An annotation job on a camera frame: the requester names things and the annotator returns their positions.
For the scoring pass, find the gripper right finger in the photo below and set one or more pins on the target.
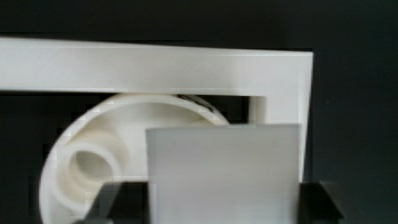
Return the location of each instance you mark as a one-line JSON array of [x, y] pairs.
[[318, 210]]

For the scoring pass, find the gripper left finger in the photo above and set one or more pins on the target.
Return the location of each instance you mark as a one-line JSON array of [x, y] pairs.
[[121, 204]]

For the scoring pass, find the white stool leg with tag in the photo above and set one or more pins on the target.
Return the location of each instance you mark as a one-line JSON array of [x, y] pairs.
[[224, 175]]

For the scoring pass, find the white U-shaped fence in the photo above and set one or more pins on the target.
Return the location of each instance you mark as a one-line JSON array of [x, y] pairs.
[[73, 66]]

